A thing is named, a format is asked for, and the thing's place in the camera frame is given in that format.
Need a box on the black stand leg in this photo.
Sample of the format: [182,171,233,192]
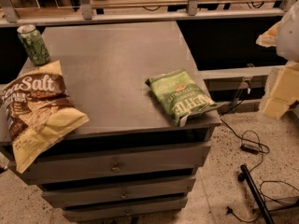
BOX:
[238,164,275,224]

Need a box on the metal railing frame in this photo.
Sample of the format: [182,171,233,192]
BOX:
[0,0,295,27]

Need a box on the bottom grey drawer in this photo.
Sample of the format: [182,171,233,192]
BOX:
[63,196,188,222]

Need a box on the top grey drawer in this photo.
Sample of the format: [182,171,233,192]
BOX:
[9,142,211,185]

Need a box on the middle grey drawer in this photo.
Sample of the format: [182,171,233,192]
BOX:
[42,175,195,207]

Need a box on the black floor cable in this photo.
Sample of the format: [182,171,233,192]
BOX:
[225,152,299,224]

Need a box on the green jalapeno chip bag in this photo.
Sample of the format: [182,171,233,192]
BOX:
[145,69,219,127]

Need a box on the grey drawer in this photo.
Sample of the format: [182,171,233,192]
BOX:
[63,196,188,222]
[42,175,195,207]
[9,142,211,185]

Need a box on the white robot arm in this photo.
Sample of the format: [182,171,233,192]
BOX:
[256,1,299,119]

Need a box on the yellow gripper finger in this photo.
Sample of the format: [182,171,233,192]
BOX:
[261,61,299,119]

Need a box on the yellow brown sea salt chip bag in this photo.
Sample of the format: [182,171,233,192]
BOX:
[3,62,89,174]

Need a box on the green soda can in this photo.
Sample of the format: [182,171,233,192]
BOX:
[17,24,50,65]

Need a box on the black power adapter with cable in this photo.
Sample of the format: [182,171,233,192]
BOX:
[220,100,271,156]

